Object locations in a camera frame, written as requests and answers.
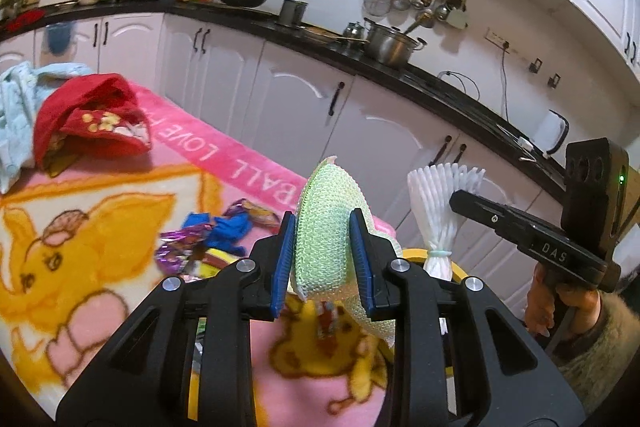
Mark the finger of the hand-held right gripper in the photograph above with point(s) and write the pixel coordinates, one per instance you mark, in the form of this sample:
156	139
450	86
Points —
475	206

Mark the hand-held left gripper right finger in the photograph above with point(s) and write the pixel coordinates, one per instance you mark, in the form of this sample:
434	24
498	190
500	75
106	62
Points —
361	257

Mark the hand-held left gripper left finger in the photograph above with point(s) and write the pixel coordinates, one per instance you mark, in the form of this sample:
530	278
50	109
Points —
282	257

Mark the green scouring sponge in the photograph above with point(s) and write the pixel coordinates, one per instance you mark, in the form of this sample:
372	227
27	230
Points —
325	217

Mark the yellow-rimmed black trash bin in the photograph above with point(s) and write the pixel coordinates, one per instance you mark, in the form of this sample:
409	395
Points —
415	253

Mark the yellow wrapper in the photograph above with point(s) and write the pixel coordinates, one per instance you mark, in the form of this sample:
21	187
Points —
215	259

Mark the person's right forearm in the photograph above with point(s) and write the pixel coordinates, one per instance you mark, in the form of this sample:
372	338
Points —
600	347

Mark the person's right hand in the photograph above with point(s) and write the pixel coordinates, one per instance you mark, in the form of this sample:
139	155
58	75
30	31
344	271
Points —
540	307

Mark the crumpled silver wrapper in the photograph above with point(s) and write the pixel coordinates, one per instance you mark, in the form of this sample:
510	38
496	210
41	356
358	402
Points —
252	211

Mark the small red wrapper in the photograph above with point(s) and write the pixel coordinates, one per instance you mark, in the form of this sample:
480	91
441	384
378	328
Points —
327	319

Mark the shiny purple candy wrapper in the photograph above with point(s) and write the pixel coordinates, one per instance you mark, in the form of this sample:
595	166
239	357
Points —
177	249

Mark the black kitchen countertop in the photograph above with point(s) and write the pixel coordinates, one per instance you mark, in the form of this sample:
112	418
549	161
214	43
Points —
450	94

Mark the white lower cabinets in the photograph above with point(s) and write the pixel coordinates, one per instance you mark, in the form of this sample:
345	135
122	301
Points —
280	102

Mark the steel stock pot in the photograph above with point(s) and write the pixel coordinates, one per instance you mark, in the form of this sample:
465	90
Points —
390	47

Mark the pink printed blanket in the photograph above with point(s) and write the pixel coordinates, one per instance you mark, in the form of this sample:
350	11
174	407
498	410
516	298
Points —
100	217

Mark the steel kettle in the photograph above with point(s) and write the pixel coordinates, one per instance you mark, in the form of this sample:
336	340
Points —
354	34

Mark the steel mug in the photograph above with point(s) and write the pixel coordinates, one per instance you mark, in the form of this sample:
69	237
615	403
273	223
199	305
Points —
291	13

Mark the red cloth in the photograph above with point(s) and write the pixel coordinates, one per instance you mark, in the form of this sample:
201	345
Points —
100	94

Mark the light blue cloth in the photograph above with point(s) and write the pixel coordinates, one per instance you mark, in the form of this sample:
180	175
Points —
15	107

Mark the small wall socket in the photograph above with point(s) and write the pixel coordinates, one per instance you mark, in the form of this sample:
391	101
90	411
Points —
554	80
537	65

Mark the wall power strip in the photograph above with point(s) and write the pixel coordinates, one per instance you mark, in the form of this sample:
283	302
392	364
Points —
496	38

